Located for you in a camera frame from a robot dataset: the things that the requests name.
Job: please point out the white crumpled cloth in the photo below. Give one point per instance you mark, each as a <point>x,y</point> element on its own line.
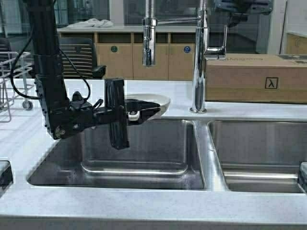
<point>93,22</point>

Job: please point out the left stainless sink basin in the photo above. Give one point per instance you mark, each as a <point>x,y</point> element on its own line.
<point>162,154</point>

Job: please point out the stainless sink basin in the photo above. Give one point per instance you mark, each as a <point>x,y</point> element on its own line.
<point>162,154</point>
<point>260,156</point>

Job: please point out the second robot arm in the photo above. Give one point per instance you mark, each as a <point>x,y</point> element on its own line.
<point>240,10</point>

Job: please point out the right wooden side cabinet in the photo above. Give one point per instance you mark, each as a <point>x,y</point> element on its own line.
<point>296,43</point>

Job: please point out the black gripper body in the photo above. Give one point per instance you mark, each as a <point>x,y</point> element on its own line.
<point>114,113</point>

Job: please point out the long cardboard box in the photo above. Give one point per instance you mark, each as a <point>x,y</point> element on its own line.
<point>258,78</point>

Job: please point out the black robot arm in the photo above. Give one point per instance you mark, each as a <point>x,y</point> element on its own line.
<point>66,117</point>

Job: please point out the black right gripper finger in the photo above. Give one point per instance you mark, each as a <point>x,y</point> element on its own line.
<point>140,117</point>

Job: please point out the black mesh office chair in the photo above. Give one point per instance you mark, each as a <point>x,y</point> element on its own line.
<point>80,59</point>

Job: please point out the chrome pull-down spray head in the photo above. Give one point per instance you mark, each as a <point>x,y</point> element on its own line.
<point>149,30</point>

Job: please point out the chrome faucet column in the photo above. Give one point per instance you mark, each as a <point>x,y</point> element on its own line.
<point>203,53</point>

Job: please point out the left base bracket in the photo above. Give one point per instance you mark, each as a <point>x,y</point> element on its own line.
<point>6,176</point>

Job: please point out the right stainless sink basin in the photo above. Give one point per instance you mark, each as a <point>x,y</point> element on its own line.
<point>260,156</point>

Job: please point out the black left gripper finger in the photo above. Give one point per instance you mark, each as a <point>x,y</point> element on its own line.
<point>139,105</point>

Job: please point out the wooden storage counter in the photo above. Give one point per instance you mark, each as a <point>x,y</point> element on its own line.
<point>120,48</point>

